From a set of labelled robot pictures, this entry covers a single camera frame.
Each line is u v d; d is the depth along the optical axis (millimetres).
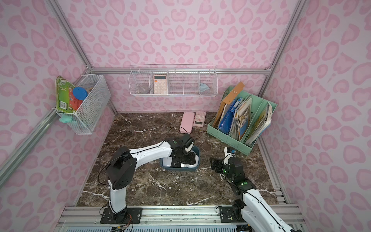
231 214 725
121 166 508
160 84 946
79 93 750
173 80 1001
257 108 881
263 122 800
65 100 702
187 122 1123
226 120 944
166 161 905
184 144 705
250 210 532
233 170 629
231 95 834
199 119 1137
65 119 631
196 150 905
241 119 866
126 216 707
